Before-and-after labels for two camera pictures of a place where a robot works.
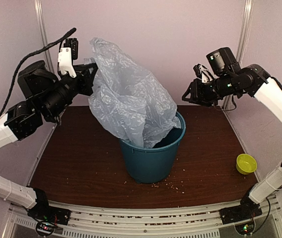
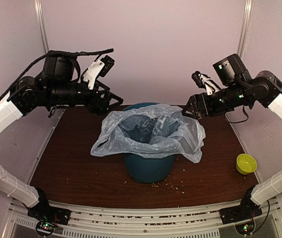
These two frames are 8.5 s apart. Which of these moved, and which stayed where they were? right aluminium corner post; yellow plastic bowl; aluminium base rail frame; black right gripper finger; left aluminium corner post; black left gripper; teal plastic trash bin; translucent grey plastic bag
Moved: black right gripper finger; black left gripper; translucent grey plastic bag
Stayed: teal plastic trash bin; aluminium base rail frame; right aluminium corner post; left aluminium corner post; yellow plastic bowl
